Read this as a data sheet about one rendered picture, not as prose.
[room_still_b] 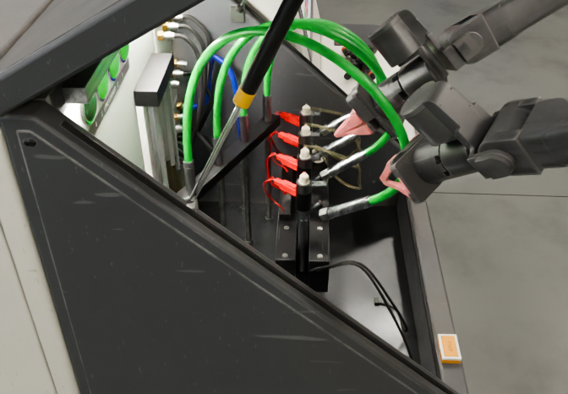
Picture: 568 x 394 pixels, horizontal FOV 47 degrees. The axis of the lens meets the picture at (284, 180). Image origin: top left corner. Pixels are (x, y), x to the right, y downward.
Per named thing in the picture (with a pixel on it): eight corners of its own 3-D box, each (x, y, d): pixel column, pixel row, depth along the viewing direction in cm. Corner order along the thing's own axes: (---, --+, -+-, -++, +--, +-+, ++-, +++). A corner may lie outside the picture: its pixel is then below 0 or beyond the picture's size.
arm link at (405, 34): (489, 46, 92) (470, 46, 100) (440, -20, 90) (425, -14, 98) (423, 100, 93) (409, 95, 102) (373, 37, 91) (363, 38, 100)
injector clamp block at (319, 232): (326, 318, 127) (330, 260, 118) (275, 316, 127) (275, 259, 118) (324, 209, 154) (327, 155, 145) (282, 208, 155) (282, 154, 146)
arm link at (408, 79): (449, 87, 93) (456, 72, 98) (420, 49, 92) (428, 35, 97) (411, 111, 98) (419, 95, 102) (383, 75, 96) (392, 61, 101)
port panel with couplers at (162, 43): (184, 155, 133) (168, 9, 115) (167, 155, 133) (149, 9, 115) (193, 123, 144) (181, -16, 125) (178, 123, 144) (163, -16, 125)
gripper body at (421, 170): (385, 167, 88) (419, 157, 81) (429, 126, 92) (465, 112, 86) (413, 205, 89) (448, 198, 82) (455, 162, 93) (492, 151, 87)
